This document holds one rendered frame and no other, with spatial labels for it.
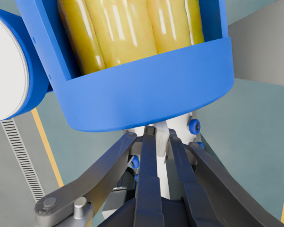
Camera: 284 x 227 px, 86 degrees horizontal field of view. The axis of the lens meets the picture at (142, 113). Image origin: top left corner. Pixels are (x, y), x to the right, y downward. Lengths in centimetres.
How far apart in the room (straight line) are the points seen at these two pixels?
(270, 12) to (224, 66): 64
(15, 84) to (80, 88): 31
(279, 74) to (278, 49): 9
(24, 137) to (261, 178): 253
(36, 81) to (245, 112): 157
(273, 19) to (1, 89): 89
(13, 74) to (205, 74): 41
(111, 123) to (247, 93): 152
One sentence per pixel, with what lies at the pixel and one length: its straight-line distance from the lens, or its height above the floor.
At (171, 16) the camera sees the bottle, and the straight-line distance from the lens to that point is 24.
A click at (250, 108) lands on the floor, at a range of 168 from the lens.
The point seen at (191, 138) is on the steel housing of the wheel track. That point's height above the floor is 93.
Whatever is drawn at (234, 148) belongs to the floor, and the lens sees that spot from 179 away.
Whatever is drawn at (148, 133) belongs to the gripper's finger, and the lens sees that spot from 15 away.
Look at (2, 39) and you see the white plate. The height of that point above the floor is 104.
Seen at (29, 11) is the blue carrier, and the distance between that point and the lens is 21.
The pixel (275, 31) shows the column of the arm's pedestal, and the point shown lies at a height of 73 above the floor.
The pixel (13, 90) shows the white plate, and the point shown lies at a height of 104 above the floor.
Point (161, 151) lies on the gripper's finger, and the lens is 17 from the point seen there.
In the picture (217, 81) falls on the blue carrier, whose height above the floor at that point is 121.
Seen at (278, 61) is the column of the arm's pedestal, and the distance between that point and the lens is 77.
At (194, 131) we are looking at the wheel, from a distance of 45.
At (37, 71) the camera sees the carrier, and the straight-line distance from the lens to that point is 46.
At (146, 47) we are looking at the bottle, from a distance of 19.
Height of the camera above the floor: 138
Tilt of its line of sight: 72 degrees down
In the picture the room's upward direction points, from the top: 168 degrees counter-clockwise
